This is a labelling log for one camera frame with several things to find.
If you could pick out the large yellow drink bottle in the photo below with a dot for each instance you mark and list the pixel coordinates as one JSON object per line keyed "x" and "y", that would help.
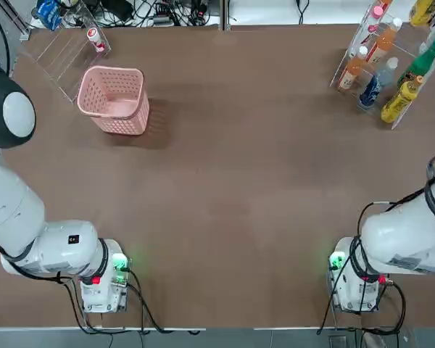
{"x": 422, "y": 11}

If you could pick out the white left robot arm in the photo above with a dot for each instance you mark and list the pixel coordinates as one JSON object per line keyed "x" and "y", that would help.
{"x": 7, "y": 217}

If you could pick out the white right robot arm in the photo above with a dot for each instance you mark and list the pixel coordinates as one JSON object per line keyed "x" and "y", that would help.
{"x": 402, "y": 232}

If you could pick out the pink plastic basket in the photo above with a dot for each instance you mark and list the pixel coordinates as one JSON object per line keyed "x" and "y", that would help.
{"x": 123, "y": 123}

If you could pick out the orange drink bottle white cap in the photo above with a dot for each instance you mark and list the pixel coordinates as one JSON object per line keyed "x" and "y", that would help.
{"x": 384, "y": 40}
{"x": 351, "y": 70}

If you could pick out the blue drink bottle white cap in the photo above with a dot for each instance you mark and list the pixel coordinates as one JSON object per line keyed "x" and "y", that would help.
{"x": 371, "y": 92}

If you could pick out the clear acrylic drinks tray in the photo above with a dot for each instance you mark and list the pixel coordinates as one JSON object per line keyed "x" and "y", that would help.
{"x": 407, "y": 112}

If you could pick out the large orange drink bottle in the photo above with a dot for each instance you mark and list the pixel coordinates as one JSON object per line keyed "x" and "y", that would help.
{"x": 386, "y": 2}

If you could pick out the small red white bottle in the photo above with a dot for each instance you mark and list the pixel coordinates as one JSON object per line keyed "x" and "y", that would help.
{"x": 96, "y": 40}

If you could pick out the small yellow bottle orange cap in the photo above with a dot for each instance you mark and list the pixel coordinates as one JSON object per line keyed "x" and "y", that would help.
{"x": 398, "y": 103}

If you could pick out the clear acrylic stepped shelf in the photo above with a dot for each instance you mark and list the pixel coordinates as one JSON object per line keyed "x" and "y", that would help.
{"x": 43, "y": 54}

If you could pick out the blue carton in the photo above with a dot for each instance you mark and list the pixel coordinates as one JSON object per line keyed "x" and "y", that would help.
{"x": 50, "y": 12}

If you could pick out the green bottle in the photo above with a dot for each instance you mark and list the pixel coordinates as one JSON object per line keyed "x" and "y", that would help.
{"x": 422, "y": 61}

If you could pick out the aluminium frame post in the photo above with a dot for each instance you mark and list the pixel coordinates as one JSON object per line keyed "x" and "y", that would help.
{"x": 23, "y": 32}
{"x": 225, "y": 16}

